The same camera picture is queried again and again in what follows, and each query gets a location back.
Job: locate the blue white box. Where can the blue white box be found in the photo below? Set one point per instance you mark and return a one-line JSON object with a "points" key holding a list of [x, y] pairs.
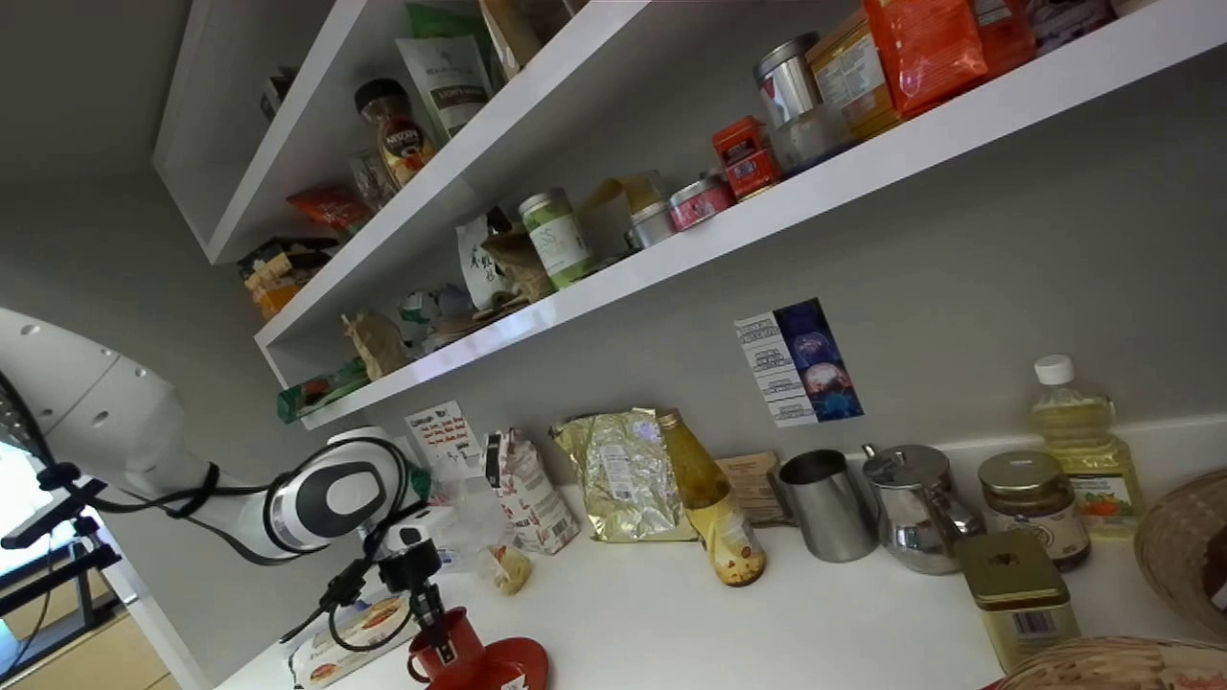
{"points": [[798, 367]]}

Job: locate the steel milk pitcher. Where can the steel milk pitcher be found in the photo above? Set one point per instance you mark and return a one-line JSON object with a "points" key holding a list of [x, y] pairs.
{"points": [[829, 511]]}

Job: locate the brown bottle yellow label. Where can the brown bottle yellow label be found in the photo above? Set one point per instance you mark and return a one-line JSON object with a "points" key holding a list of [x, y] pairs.
{"points": [[731, 543]]}

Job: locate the green label white jar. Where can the green label white jar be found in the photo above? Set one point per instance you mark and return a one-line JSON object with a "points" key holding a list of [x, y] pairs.
{"points": [[558, 235]]}

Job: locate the glass jar gold lid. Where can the glass jar gold lid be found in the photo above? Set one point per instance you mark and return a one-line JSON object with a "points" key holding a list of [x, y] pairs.
{"points": [[1037, 504]]}

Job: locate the clear plastic cookie bag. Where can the clear plastic cookie bag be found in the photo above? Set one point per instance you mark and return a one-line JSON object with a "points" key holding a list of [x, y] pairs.
{"points": [[501, 550]]}

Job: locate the green plastic bags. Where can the green plastic bags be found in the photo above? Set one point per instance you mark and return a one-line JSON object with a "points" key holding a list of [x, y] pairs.
{"points": [[320, 390]]}

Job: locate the wicker basket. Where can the wicker basket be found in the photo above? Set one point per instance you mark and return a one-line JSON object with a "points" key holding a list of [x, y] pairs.
{"points": [[1189, 550]]}

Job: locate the gold square tin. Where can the gold square tin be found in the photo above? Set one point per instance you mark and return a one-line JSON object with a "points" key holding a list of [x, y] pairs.
{"points": [[1020, 601]]}

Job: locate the white snack packet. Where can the white snack packet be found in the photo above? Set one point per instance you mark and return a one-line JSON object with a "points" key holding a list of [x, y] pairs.
{"points": [[345, 646]]}

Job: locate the red small box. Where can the red small box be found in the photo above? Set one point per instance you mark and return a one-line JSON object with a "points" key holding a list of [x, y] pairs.
{"points": [[743, 155]]}

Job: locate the white shelf board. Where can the white shelf board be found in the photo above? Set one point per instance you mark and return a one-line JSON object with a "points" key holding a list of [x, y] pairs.
{"points": [[423, 193], [769, 223], [244, 127]]}

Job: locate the woven wicker lid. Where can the woven wicker lid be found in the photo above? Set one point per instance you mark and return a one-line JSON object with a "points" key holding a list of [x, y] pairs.
{"points": [[1114, 667]]}

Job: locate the black tripod stand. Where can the black tripod stand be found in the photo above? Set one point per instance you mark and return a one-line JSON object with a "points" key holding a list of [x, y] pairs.
{"points": [[52, 562]]}

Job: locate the pink round tin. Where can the pink round tin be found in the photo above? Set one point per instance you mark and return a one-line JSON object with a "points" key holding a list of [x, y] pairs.
{"points": [[697, 203]]}

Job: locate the white green pouch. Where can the white green pouch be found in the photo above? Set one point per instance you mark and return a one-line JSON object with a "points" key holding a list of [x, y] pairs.
{"points": [[446, 77]]}

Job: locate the steel can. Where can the steel can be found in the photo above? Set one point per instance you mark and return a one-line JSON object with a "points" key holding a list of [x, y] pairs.
{"points": [[787, 77]]}

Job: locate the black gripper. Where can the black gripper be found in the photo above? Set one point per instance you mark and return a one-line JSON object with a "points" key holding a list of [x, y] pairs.
{"points": [[412, 574]]}

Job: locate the red foil packet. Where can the red foil packet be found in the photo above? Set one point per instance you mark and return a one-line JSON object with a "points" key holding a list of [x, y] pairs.
{"points": [[331, 210]]}

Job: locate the brown spread jar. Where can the brown spread jar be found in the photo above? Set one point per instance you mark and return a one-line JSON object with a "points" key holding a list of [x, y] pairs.
{"points": [[387, 127]]}

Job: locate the tan lidded jar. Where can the tan lidded jar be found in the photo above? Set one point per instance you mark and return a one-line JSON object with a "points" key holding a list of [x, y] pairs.
{"points": [[616, 211]]}

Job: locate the orange yellow jars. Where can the orange yellow jars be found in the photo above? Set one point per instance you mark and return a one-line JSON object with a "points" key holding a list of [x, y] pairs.
{"points": [[272, 281]]}

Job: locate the yellow orange box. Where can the yellow orange box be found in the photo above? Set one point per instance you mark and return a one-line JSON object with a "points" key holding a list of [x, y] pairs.
{"points": [[847, 77]]}

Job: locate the white black carton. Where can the white black carton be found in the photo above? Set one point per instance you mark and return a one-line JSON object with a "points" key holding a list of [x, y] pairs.
{"points": [[481, 262]]}

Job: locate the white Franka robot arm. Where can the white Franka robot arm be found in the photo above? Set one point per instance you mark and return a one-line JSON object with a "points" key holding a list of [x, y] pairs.
{"points": [[140, 436]]}

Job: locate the white handwritten tea sign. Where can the white handwritten tea sign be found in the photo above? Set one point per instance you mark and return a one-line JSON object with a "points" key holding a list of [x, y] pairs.
{"points": [[446, 444]]}

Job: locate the gold foil bag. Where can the gold foil bag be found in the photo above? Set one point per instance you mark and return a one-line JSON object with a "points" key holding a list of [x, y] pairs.
{"points": [[618, 474]]}

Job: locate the cooking oil bottle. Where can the cooking oil bottle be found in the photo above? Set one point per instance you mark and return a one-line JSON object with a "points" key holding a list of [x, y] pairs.
{"points": [[1081, 446]]}

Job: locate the white red patterned bag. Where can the white red patterned bag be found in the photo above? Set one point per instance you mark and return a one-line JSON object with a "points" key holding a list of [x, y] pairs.
{"points": [[534, 493]]}

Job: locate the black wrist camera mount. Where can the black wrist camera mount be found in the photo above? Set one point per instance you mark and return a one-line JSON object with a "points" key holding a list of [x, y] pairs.
{"points": [[348, 587]]}

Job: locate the steel teapot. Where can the steel teapot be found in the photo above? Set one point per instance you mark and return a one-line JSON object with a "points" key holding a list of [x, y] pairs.
{"points": [[913, 511]]}

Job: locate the orange red snack bag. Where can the orange red snack bag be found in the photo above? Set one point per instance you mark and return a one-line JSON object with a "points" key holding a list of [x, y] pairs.
{"points": [[925, 51]]}

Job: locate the brown cardboard box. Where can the brown cardboard box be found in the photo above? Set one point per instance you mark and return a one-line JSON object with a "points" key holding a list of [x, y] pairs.
{"points": [[754, 485]]}

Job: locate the brown paper bag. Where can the brown paper bag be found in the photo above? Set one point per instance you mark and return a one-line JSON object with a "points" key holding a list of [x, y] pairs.
{"points": [[373, 348]]}

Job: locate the white small tin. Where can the white small tin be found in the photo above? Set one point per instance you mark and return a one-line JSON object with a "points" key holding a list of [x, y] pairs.
{"points": [[654, 223]]}

